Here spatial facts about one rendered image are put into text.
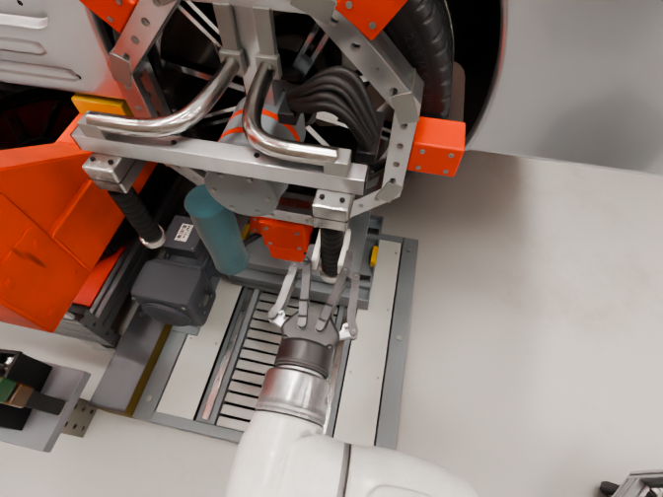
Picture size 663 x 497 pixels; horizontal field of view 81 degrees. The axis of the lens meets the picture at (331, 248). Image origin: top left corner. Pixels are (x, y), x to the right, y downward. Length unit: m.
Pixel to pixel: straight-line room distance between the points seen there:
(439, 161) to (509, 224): 1.13
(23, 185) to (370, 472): 0.80
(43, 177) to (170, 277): 0.39
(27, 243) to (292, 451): 0.68
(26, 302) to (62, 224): 0.17
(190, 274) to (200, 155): 0.62
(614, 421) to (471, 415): 0.46
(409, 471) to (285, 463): 0.14
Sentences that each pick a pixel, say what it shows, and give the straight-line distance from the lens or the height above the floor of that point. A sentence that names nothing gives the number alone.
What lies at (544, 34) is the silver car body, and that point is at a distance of 0.80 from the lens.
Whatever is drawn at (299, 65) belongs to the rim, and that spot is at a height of 0.93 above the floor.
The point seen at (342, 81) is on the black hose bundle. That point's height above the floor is 1.05.
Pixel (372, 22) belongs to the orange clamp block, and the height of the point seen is 1.08.
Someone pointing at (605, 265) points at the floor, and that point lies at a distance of 1.91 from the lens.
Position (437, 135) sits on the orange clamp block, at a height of 0.88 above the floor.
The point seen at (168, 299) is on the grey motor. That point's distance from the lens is 1.14.
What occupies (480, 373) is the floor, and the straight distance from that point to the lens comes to 1.49.
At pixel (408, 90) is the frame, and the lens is 0.65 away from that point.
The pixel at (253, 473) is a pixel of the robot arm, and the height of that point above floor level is 0.88.
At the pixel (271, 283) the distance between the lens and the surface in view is 1.36.
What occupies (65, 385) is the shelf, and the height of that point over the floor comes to 0.45.
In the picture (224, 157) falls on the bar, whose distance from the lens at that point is 0.56.
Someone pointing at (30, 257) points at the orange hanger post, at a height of 0.70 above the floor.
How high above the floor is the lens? 1.36
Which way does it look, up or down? 58 degrees down
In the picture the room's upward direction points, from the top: straight up
